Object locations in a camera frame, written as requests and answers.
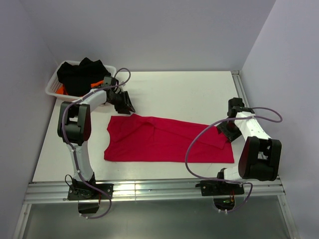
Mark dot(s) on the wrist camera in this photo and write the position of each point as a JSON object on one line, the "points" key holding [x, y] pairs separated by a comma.
{"points": [[236, 105], [109, 83]]}

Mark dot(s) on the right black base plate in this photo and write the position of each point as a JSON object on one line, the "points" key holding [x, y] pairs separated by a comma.
{"points": [[218, 188]]}

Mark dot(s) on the front aluminium rail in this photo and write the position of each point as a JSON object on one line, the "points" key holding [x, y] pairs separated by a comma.
{"points": [[143, 190]]}

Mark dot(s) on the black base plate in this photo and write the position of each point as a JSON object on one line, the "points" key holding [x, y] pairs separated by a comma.
{"points": [[218, 188], [76, 194]]}

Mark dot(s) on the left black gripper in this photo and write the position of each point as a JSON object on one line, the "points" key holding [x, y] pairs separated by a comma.
{"points": [[126, 105]]}

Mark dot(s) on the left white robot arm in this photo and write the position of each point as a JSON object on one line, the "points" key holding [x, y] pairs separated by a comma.
{"points": [[74, 127]]}

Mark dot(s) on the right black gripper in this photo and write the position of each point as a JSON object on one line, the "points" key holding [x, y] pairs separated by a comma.
{"points": [[231, 136]]}

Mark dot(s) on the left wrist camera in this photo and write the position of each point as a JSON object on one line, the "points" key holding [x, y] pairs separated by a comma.
{"points": [[109, 83]]}

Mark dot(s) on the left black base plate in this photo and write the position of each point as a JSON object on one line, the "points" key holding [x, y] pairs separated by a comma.
{"points": [[76, 194]]}

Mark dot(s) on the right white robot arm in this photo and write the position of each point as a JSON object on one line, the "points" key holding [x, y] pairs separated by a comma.
{"points": [[260, 157]]}

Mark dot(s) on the black t shirt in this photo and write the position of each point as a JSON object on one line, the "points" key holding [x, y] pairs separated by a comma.
{"points": [[86, 71]]}

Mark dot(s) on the orange t shirt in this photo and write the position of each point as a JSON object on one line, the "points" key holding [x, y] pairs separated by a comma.
{"points": [[77, 89]]}

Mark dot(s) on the red t shirt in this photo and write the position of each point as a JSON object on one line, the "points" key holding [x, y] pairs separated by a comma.
{"points": [[149, 139]]}

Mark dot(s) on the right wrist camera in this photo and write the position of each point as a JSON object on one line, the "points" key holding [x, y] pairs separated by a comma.
{"points": [[236, 105]]}

